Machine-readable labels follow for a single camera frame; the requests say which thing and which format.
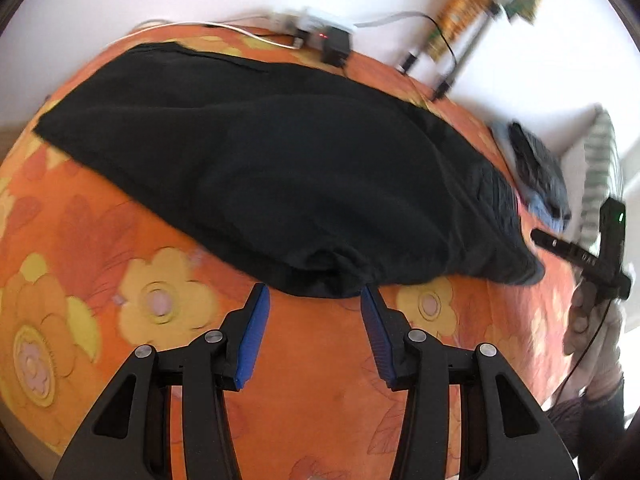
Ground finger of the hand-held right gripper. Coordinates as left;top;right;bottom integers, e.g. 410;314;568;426
530;228;604;279

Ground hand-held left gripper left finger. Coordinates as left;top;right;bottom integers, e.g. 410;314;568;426
52;282;271;480

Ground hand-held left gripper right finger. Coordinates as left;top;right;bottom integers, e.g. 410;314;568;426
360;284;582;480

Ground black pants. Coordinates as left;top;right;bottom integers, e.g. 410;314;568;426
32;42;546;299

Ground person's right forearm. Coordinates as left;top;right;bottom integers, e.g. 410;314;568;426
592;300;627;402

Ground person's right hand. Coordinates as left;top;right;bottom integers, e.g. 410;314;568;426
563;279;603;357

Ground light blue jeans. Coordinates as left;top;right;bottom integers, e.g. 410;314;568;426
490;122;572;233

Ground dark striped garment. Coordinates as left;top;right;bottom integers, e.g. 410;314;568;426
507;120;572;217

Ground green striped white pillow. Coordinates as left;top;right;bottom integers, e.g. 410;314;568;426
560;105;627;252

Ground person's dark clothing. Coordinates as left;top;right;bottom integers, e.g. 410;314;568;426
547;380;629;461

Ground orange floral bedsheet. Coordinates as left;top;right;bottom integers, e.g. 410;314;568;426
0;25;587;480

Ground folded metal tripod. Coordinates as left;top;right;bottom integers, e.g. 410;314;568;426
399;0;538;102

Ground orange patterned cloth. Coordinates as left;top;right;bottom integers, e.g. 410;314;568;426
425;0;551;61

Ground black power adapter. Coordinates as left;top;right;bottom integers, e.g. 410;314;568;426
320;27;354;67

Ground white power strip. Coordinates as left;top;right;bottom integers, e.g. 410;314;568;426
272;6;354;36

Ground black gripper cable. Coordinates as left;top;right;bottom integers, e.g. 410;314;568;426
552;299;612;403

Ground thin black cable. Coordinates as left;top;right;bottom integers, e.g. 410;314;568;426
419;12;457;88

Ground white flat cable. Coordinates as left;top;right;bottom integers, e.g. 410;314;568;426
352;10;426;29

